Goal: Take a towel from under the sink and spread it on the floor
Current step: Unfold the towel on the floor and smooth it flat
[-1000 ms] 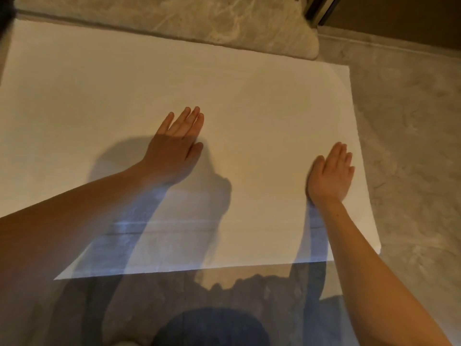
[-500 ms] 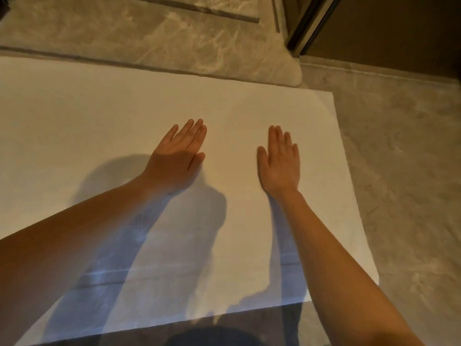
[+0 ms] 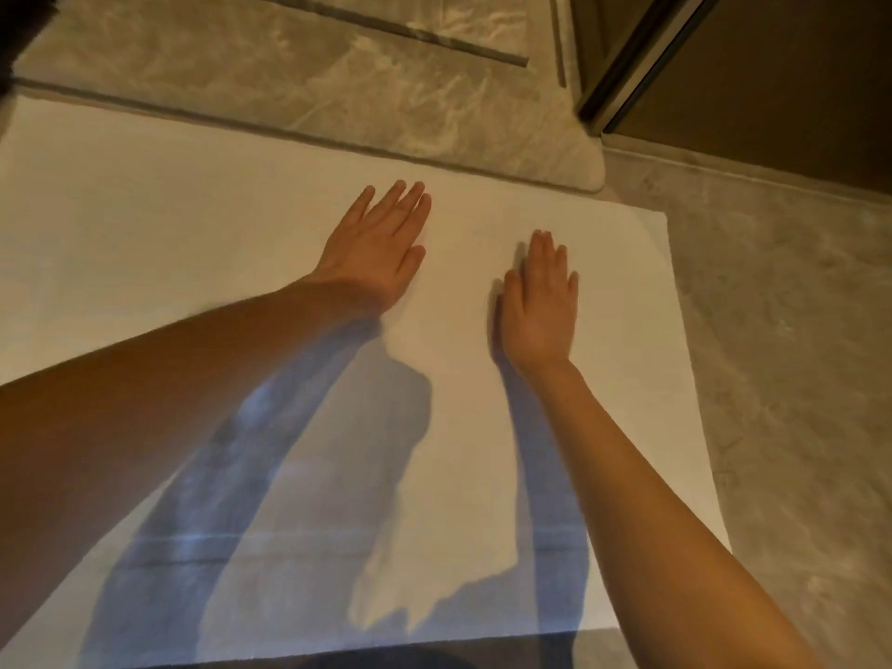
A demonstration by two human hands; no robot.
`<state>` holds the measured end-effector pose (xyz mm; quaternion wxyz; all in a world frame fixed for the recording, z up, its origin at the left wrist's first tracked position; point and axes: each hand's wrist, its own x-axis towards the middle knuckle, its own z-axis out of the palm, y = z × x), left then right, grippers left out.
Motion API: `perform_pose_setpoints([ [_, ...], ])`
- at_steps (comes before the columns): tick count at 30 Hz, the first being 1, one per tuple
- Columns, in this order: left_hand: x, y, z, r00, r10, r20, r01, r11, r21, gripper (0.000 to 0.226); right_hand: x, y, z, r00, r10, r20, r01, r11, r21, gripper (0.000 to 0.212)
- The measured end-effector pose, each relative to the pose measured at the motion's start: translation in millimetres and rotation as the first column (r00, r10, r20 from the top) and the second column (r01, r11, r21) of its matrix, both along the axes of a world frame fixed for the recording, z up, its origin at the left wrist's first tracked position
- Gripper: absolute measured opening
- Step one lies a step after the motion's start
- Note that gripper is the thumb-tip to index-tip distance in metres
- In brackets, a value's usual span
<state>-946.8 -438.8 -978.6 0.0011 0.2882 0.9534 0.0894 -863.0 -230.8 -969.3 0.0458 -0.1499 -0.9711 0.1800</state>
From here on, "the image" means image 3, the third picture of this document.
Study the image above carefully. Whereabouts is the long metal floor drain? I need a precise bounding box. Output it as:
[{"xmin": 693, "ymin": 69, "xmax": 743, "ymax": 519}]
[{"xmin": 236, "ymin": 0, "xmax": 532, "ymax": 69}]

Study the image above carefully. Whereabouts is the person's right hand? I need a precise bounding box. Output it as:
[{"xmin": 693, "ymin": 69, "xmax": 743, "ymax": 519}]
[{"xmin": 498, "ymin": 230, "xmax": 581, "ymax": 375}]

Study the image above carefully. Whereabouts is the person's left hand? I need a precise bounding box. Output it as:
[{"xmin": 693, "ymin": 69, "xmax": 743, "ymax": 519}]
[{"xmin": 307, "ymin": 179, "xmax": 433, "ymax": 318}]

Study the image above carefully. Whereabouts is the dark metal door frame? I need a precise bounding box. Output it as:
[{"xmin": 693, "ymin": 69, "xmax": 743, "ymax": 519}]
[{"xmin": 574, "ymin": 0, "xmax": 727, "ymax": 137}]

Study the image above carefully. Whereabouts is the person's right forearm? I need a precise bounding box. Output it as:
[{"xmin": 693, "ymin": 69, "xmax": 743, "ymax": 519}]
[{"xmin": 505, "ymin": 358, "xmax": 825, "ymax": 669}]

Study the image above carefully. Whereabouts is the dark brown door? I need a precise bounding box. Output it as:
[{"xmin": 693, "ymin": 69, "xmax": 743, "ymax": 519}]
[{"xmin": 603, "ymin": 0, "xmax": 892, "ymax": 197}]

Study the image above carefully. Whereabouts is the person's left forearm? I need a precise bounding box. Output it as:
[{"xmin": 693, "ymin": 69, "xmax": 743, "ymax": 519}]
[{"xmin": 0, "ymin": 273, "xmax": 384, "ymax": 624}]

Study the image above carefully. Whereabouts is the white towel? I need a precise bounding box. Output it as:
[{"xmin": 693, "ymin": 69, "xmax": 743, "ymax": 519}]
[{"xmin": 0, "ymin": 93, "xmax": 733, "ymax": 669}]

